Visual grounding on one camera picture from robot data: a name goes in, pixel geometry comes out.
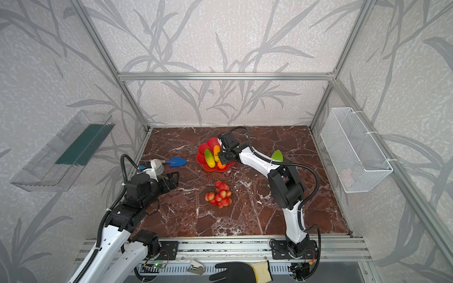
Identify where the yellow fake corn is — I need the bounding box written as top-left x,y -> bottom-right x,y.
213,145 -> 226,169

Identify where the red fake grape bunch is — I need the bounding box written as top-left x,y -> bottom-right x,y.
204,180 -> 232,209

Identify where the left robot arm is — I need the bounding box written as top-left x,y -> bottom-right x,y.
69,154 -> 179,283

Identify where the red flower-shaped fruit bowl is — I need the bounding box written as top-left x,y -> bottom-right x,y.
196,137 -> 235,172

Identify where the black gloved hand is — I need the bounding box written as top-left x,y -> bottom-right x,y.
209,262 -> 257,283

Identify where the silver metal cup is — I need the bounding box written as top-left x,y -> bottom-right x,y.
150,159 -> 165,176

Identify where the green plastic scoop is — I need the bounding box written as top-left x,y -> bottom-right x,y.
271,150 -> 284,162

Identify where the green circuit board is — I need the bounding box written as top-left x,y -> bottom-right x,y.
142,262 -> 167,269

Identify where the small metal clip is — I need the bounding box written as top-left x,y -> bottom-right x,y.
187,259 -> 205,275

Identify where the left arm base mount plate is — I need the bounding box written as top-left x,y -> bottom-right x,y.
156,241 -> 179,261

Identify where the clear plastic wall bin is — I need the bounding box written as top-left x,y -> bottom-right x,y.
11,110 -> 115,192

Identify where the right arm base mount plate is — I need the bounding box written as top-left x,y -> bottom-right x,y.
269,239 -> 319,261

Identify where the white wire wall basket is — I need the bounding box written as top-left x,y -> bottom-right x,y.
320,107 -> 394,193

